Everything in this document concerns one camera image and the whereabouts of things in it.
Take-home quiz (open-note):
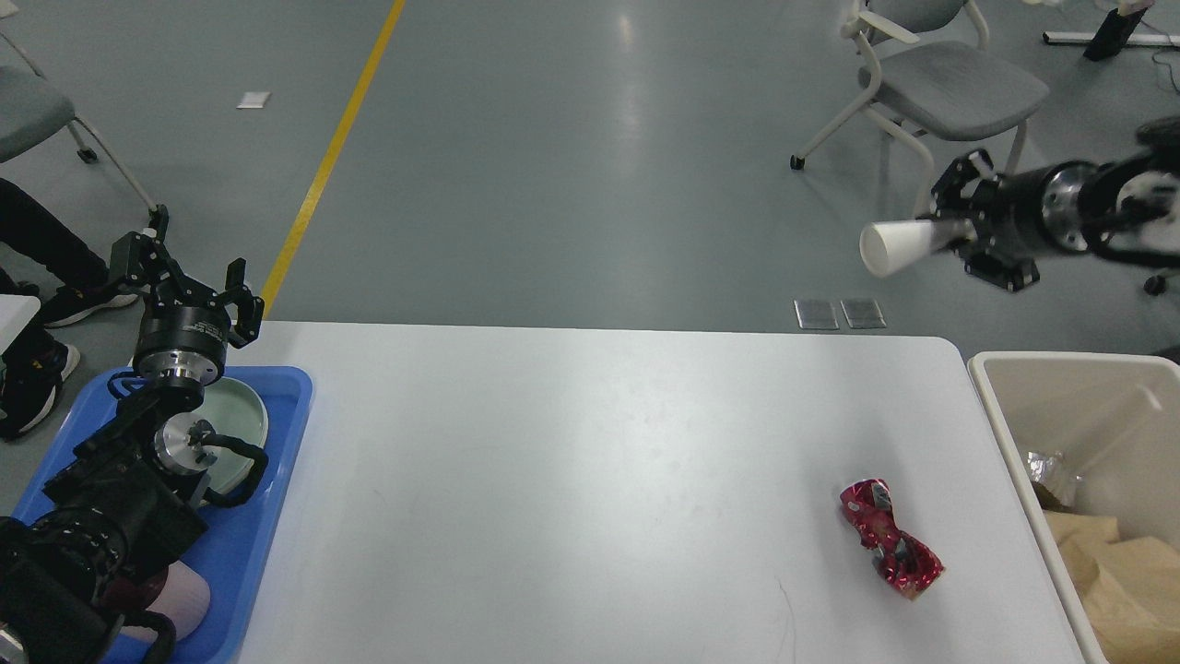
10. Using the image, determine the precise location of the red foil wrapper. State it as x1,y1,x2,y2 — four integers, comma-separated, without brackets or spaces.
839,478,945,600

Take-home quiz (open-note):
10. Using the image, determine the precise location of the green plate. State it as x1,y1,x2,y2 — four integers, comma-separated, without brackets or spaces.
191,377,269,497

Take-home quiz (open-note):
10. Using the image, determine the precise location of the grey office chair left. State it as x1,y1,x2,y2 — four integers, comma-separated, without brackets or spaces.
1,33,170,231

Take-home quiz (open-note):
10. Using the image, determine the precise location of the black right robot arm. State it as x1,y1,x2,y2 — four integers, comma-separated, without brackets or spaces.
927,116,1179,297

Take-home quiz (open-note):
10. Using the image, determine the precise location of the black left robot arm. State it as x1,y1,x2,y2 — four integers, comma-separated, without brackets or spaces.
1,208,269,663

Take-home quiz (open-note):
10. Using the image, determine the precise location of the left metal floor plate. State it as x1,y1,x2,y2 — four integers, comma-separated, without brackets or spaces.
793,300,843,331

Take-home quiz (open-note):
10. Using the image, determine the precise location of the person in dark clothes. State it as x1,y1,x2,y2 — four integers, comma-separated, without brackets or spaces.
0,177,140,442

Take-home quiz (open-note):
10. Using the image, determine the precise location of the silver foil bag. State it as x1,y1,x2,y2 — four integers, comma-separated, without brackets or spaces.
1021,451,1083,513

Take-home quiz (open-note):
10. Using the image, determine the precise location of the white desk leg base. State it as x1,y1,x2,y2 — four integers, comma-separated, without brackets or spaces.
1041,1,1179,63

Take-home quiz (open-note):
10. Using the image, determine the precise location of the metal floor plate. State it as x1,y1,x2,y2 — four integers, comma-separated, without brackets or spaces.
793,300,843,331
840,298,889,329

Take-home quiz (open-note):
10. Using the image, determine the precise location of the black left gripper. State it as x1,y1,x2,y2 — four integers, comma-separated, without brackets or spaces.
107,205,266,384

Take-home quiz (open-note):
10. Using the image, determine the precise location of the grey chair right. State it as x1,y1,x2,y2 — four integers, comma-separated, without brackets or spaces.
789,1,1049,216

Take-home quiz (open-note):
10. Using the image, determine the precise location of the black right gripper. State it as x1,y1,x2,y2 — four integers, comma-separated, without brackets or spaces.
931,147,1097,291

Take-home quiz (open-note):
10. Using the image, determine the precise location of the beige plastic bin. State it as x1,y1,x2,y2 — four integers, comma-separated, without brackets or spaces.
968,351,1179,663

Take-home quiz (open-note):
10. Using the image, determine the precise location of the right metal floor plate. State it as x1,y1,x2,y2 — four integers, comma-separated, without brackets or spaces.
840,298,889,329

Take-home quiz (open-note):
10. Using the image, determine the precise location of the blue plastic tray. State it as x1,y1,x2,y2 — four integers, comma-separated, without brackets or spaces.
9,366,313,663

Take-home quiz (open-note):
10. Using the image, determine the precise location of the white paper cup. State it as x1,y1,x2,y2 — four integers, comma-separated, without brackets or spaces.
858,219,976,280

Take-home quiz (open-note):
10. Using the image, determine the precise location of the pink mug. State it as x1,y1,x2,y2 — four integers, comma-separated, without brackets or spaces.
106,563,211,640

